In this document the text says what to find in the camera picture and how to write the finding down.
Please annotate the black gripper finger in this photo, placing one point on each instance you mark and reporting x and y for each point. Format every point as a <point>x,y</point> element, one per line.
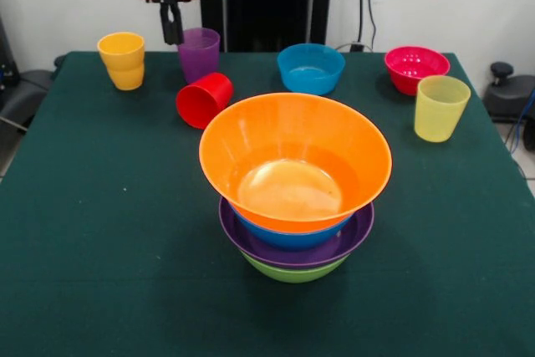
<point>166,24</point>
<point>177,27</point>

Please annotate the purple cup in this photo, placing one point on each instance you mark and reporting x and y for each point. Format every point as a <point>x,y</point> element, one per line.
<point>198,58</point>

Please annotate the red cup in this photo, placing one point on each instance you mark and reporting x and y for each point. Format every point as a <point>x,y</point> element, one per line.
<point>200,102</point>

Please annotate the large orange bowl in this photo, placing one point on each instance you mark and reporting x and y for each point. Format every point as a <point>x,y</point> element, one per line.
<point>292,144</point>

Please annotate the large blue bowl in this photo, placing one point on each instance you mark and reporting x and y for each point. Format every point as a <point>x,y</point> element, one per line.
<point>292,240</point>

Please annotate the purple bowl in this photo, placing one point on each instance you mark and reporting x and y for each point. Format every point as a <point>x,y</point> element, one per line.
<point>359,231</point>

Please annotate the green bowl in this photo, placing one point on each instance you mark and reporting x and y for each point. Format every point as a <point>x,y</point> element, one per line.
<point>294,275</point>

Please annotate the orange yellow cup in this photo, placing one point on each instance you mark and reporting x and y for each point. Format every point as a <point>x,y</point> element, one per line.
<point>123,64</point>

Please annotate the small blue bowl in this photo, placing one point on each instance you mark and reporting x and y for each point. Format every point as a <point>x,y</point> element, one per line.
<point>311,77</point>

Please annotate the black power plug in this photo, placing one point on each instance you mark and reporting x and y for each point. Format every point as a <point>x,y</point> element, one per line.
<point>356,46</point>

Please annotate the small red bowl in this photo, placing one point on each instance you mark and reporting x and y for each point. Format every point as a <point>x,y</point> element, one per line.
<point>418,64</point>

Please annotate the pale yellow translucent cup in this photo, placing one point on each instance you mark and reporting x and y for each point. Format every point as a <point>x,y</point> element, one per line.
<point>439,114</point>

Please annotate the dark green tablecloth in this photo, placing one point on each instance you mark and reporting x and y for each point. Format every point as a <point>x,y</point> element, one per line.
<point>125,315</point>

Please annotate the black floor device with knob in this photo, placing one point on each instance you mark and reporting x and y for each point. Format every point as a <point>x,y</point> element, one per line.
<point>510,98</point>

